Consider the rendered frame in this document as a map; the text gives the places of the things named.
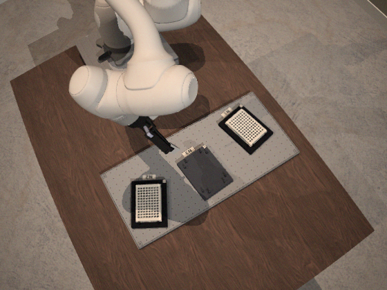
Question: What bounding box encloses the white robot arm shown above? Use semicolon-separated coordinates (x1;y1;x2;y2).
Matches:
69;0;201;126

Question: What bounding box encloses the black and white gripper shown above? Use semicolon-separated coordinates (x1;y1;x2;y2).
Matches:
128;116;180;155

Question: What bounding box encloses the cream label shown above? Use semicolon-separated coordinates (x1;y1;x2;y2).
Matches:
182;147;195;157
142;174;155;180
221;108;233;118

